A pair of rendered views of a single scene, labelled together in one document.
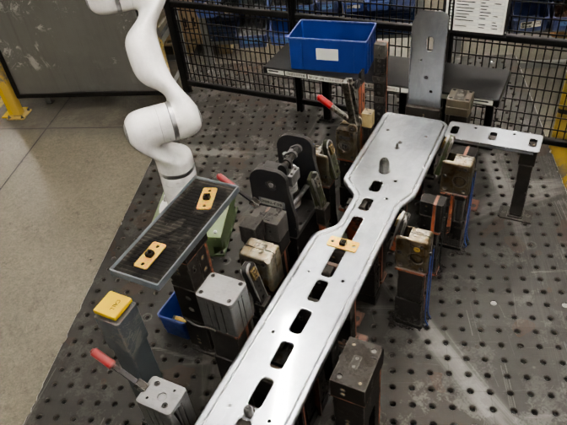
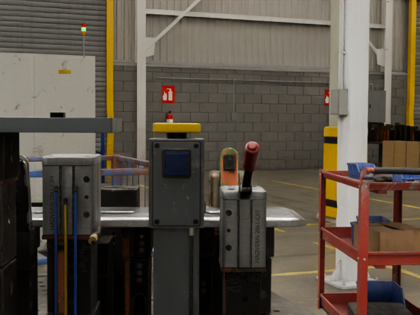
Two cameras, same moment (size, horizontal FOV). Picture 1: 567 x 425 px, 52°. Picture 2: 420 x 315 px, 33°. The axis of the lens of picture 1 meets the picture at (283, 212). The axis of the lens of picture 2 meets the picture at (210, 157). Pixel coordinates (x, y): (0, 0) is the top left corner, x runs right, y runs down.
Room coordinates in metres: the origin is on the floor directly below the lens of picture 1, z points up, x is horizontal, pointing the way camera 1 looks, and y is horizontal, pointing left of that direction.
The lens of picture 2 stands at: (1.31, 1.17, 1.16)
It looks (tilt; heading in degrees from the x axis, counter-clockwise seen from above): 3 degrees down; 237
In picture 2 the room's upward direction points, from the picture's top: straight up
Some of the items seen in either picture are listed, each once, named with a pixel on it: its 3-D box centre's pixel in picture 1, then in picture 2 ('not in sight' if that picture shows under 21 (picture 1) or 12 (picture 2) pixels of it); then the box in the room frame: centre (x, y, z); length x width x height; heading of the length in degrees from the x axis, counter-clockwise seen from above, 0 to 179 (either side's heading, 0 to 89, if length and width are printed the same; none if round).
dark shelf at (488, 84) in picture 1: (380, 72); not in sight; (1.98, -0.43, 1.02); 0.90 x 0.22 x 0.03; 59
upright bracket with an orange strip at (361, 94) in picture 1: (361, 136); not in sight; (1.67, -0.30, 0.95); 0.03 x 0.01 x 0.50; 149
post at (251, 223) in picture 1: (260, 273); not in sight; (1.13, 0.09, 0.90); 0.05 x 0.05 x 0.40; 59
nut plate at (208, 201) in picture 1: (206, 196); not in sight; (1.17, 0.19, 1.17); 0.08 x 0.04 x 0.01; 168
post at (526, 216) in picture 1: (522, 181); not in sight; (1.44, -0.79, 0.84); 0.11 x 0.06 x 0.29; 59
